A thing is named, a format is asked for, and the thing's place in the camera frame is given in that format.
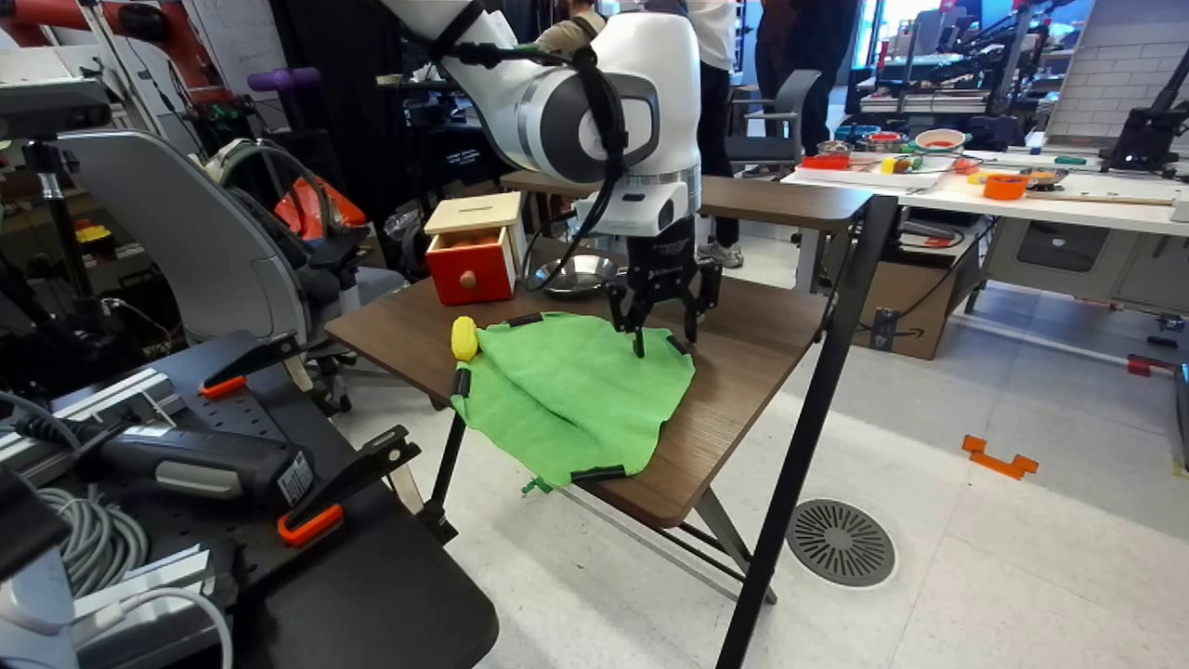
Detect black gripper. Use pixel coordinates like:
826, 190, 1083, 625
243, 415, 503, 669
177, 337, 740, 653
605, 226, 726, 363

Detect green cloth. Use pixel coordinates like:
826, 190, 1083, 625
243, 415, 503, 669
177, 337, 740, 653
446, 307, 701, 498

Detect yellow toy corn cob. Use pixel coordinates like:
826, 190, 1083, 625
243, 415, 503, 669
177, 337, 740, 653
446, 312, 482, 368

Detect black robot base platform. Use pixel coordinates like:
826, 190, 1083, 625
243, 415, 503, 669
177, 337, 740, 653
0, 332, 503, 669

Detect silver metal pan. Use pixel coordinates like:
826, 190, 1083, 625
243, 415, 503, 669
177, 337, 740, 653
530, 247, 626, 301

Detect person white shirt black trousers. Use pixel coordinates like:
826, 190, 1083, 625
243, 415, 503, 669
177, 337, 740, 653
683, 0, 752, 271

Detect wooden box red drawer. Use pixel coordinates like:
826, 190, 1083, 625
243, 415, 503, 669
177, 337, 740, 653
421, 190, 535, 312

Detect red tray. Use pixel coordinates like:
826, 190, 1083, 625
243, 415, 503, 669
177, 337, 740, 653
797, 148, 860, 173

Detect cardboard box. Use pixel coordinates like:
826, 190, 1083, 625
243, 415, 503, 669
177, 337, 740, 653
851, 252, 958, 363

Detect round floor drain grate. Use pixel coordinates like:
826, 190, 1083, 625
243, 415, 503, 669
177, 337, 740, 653
783, 494, 898, 591

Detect person with backpack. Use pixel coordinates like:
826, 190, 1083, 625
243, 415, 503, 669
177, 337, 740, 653
530, 7, 612, 68

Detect orange floor marker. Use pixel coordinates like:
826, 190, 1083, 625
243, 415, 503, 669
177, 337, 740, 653
958, 431, 1046, 482

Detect orange bag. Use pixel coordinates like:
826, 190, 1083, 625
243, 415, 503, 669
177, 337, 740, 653
268, 171, 372, 244

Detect orange bowl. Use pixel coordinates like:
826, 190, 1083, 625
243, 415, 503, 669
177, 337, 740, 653
981, 171, 1033, 205

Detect white work table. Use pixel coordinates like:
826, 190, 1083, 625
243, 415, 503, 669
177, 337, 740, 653
782, 145, 1189, 316

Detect purple foam roll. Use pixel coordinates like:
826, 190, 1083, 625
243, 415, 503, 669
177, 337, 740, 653
244, 62, 326, 96

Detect grey seat shell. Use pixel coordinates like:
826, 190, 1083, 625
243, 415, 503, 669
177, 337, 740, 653
51, 126, 315, 352

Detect black grey handheld device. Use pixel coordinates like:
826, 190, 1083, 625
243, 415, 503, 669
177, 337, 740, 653
89, 425, 319, 510

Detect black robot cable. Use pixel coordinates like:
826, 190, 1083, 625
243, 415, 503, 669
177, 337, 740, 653
425, 2, 639, 298

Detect black clamp orange handle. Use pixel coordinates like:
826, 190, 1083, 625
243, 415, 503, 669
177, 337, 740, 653
273, 418, 426, 555
192, 332, 304, 407

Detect grey cable bundle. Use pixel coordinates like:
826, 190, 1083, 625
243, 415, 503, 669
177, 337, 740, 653
32, 480, 155, 603

